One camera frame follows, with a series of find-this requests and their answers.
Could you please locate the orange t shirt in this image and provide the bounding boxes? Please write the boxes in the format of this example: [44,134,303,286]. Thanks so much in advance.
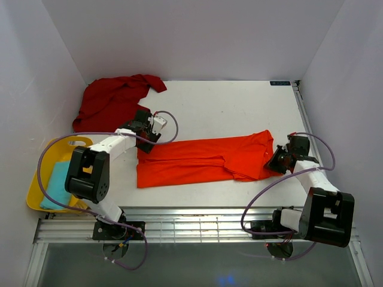
[136,130,278,188]

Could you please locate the yellow plastic tray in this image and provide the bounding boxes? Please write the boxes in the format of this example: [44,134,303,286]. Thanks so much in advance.
[26,136,93,213]

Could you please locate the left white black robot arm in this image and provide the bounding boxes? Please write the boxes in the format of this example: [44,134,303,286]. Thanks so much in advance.
[65,111,167,239]

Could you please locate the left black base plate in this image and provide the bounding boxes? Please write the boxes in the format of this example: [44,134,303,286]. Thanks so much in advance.
[92,221,143,241]

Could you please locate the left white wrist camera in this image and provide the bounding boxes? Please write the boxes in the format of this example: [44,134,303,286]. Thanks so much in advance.
[150,115,167,134]

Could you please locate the blue table label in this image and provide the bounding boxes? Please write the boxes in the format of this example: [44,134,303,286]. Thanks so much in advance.
[269,81,291,86]

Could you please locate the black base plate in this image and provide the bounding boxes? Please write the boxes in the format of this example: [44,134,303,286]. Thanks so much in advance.
[250,220,296,239]
[92,221,143,241]

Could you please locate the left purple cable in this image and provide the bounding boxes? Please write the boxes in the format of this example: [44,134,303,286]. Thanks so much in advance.
[36,110,180,270]

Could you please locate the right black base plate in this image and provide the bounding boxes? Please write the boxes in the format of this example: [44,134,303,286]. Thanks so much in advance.
[250,220,296,239]

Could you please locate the aluminium rail frame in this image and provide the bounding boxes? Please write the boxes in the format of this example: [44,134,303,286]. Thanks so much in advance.
[26,81,373,286]

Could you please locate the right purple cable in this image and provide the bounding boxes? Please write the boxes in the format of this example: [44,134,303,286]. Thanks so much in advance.
[239,132,336,261]

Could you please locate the teal folded t shirt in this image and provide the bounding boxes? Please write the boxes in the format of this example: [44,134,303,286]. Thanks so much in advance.
[40,161,71,210]

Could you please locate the purple cable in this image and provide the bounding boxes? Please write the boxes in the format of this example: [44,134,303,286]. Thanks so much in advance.
[36,110,180,270]
[239,132,336,261]

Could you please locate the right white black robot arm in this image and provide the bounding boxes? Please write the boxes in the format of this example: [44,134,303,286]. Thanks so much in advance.
[265,133,355,248]

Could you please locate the dark red t shirt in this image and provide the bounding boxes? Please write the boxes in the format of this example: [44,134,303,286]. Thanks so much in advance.
[72,74,167,132]

